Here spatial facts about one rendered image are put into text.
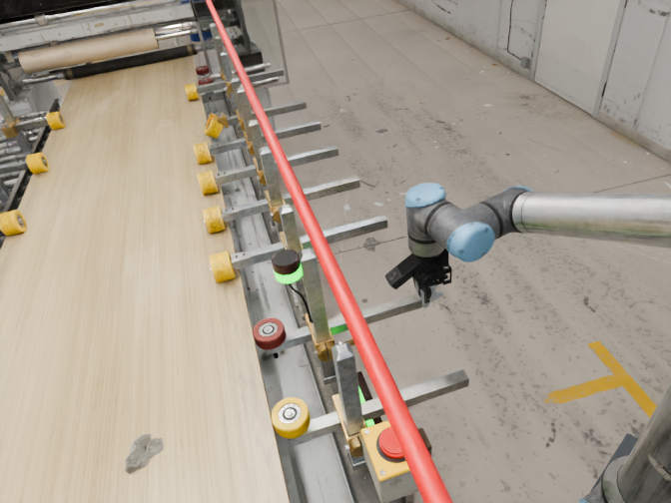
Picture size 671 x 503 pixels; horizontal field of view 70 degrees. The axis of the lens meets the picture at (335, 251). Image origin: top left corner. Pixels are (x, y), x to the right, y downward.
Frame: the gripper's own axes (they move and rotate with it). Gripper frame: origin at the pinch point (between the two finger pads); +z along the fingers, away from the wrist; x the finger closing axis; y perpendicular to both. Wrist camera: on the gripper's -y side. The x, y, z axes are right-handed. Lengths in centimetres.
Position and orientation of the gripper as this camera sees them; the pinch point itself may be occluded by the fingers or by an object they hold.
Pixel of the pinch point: (421, 304)
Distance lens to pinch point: 133.8
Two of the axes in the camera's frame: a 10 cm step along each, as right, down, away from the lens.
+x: -2.8, -5.9, 7.6
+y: 9.5, -2.9, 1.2
